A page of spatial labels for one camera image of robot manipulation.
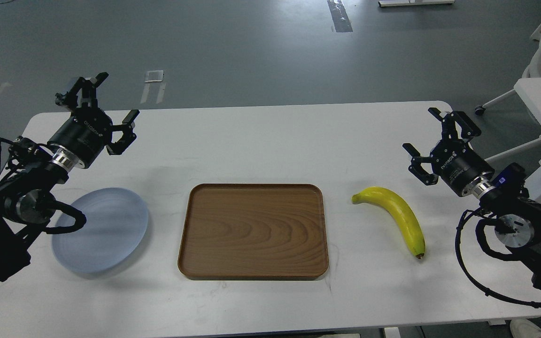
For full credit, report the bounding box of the yellow banana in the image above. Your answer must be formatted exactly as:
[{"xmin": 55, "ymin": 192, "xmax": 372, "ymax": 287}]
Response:
[{"xmin": 351, "ymin": 186, "xmax": 426, "ymax": 260}]

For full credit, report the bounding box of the light blue plate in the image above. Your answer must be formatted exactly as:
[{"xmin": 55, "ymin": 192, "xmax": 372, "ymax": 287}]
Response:
[{"xmin": 52, "ymin": 187, "xmax": 149, "ymax": 274}]

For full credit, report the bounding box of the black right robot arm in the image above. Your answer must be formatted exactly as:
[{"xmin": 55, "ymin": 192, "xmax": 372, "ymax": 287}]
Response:
[{"xmin": 403, "ymin": 108, "xmax": 541, "ymax": 308}]

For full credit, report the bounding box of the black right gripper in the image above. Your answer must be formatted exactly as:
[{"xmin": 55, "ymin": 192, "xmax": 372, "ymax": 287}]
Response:
[{"xmin": 403, "ymin": 108, "xmax": 495, "ymax": 197}]

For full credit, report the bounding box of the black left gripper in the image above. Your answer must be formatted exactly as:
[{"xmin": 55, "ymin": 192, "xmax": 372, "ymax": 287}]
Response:
[{"xmin": 47, "ymin": 71, "xmax": 140, "ymax": 169}]

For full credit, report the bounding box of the brown wooden tray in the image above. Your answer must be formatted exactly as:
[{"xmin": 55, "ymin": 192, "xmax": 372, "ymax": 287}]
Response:
[{"xmin": 178, "ymin": 183, "xmax": 329, "ymax": 281}]

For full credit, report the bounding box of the white board on floor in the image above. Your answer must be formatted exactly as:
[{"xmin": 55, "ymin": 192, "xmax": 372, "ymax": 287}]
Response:
[{"xmin": 378, "ymin": 0, "xmax": 456, "ymax": 8}]

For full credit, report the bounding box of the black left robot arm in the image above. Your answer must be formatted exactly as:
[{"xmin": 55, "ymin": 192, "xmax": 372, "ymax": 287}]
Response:
[{"xmin": 0, "ymin": 72, "xmax": 139, "ymax": 282}]

